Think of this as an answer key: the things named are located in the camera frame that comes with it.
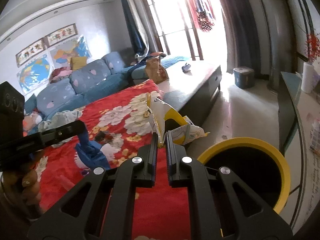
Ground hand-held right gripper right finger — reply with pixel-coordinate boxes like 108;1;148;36
165;130;293;240

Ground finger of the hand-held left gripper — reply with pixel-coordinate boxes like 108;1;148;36
37;120;85;148

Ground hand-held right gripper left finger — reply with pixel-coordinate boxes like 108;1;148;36
27;131;158;240

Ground white yellow snack packet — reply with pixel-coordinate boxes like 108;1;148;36
146;92;211;148

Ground blue wrapper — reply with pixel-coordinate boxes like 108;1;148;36
74;127;112;172

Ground yellow round bin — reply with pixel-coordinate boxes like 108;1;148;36
196;137;292;214

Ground person's left hand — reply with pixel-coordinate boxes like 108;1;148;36
21;169;42;205

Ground pale crumpled cloth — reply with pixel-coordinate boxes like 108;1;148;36
39;106;87;130

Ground orange white soft toy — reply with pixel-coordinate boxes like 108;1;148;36
22;111;43;132

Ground teal cushion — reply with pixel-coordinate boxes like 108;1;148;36
24;94;38;113

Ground red floral blanket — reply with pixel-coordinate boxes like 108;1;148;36
22;79;200;240

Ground pile of colourful clothes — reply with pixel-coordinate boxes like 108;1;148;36
50;66;73;83

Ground blue floral sofa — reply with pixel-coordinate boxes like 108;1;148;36
22;51;190;130

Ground world map poster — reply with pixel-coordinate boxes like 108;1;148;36
16;52;54;94

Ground yellow pillow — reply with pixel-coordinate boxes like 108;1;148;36
71;56;88;71

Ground country map poster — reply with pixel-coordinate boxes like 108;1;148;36
49;36;92;68

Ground framed calligraphy picture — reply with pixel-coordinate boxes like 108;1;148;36
15;38;47;67
45;23;78;47

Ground dark wooden coffee table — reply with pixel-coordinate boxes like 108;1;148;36
156;61;222;133

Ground brown paper bag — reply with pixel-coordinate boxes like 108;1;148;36
145;56;169;83

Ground blue storage box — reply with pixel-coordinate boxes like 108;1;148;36
232;66;255;89

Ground dark blue curtain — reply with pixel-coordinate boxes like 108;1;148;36
119;0;150;58

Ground brown framed glass door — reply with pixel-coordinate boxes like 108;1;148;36
136;0;225;62

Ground hanging laundry clothes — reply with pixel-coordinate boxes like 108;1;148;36
186;0;217;33

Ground grey tower air conditioner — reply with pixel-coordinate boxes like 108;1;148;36
260;0;284;92

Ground grey purple curtain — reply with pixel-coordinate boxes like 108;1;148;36
212;0;265;79

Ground fan of colour swatches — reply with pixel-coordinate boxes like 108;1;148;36
310;120;320;150

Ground white paper roll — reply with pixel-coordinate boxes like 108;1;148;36
301;61;318;94

